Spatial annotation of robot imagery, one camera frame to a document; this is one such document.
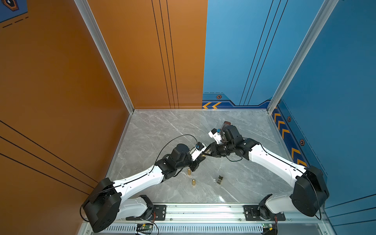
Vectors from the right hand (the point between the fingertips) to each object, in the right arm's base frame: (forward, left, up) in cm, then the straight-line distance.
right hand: (204, 153), depth 77 cm
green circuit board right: (-29, -32, -20) cm, 48 cm away
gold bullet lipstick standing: (-10, +6, -14) cm, 18 cm away
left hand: (0, 0, -2) cm, 2 cm away
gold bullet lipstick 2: (-4, +9, -16) cm, 19 cm away
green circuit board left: (-30, +30, -19) cm, 47 cm away
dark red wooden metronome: (+18, -14, +2) cm, 23 cm away
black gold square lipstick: (-10, -9, -12) cm, 18 cm away
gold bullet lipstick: (0, -2, +2) cm, 3 cm away
